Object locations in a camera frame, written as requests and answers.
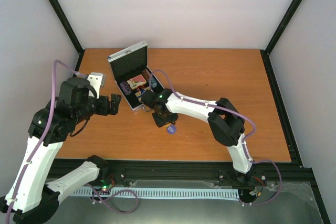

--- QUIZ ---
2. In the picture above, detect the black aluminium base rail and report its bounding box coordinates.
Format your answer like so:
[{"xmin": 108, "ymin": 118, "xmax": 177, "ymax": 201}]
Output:
[{"xmin": 34, "ymin": 158, "xmax": 314, "ymax": 185}]

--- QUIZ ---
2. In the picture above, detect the yellow card box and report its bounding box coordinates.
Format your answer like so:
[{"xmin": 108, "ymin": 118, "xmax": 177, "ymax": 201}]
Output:
[{"xmin": 135, "ymin": 88, "xmax": 146, "ymax": 101}]

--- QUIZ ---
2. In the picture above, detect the yellow big blind button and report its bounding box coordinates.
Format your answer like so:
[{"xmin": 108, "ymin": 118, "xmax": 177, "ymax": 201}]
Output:
[{"xmin": 166, "ymin": 125, "xmax": 176, "ymax": 134}]

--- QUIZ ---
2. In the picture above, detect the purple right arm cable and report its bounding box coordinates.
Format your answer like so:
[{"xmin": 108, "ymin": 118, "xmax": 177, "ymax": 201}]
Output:
[{"xmin": 149, "ymin": 69, "xmax": 283, "ymax": 206}]

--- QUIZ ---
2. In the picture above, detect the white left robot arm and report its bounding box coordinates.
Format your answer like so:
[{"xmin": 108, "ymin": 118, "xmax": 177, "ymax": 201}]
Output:
[{"xmin": 1, "ymin": 76, "xmax": 121, "ymax": 223}]

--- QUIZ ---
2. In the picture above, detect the red playing card deck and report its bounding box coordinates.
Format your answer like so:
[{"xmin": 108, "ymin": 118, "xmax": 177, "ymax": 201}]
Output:
[{"xmin": 127, "ymin": 74, "xmax": 147, "ymax": 90}]

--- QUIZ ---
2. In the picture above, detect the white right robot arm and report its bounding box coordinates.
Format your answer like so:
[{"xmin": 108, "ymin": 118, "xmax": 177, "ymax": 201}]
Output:
[{"xmin": 141, "ymin": 89, "xmax": 253, "ymax": 185}]

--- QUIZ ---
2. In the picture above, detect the aluminium poker case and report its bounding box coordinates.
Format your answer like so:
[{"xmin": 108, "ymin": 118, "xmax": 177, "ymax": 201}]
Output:
[{"xmin": 107, "ymin": 41, "xmax": 163, "ymax": 112}]

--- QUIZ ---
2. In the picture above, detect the light blue cable duct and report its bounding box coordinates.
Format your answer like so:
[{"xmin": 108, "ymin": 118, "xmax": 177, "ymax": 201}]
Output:
[{"xmin": 65, "ymin": 186, "xmax": 240, "ymax": 200}]

